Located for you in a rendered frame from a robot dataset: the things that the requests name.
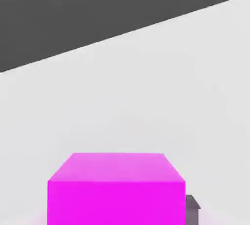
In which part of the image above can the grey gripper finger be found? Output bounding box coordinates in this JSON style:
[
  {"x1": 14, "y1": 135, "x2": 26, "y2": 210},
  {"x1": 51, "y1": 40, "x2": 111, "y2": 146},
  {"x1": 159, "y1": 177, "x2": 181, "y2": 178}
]
[{"x1": 185, "y1": 194, "x2": 208, "y2": 225}]

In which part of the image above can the small magenta cube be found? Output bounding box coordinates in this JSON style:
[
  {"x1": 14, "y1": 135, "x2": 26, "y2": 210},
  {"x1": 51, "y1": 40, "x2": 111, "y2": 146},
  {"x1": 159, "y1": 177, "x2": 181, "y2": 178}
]
[{"x1": 47, "y1": 152, "x2": 187, "y2": 225}]

